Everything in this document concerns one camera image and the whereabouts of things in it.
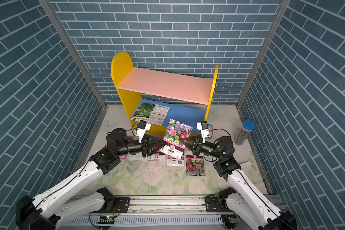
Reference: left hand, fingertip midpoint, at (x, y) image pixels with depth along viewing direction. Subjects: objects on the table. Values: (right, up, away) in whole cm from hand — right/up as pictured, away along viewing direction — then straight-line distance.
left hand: (165, 146), depth 64 cm
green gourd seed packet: (-19, +16, +33) cm, 41 cm away
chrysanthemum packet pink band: (+4, +7, +1) cm, 8 cm away
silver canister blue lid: (+46, +1, +25) cm, 52 cm away
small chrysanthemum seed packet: (+16, -17, +24) cm, 34 cm away
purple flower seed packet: (+4, -16, +25) cm, 30 cm away
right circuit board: (+34, -38, +6) cm, 51 cm away
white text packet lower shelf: (-8, +14, +32) cm, 36 cm away
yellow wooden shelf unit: (-15, +30, +57) cm, 66 cm away
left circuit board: (-31, -40, +8) cm, 51 cm away
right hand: (+8, +1, 0) cm, 9 cm away
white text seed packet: (-20, -13, +27) cm, 36 cm away
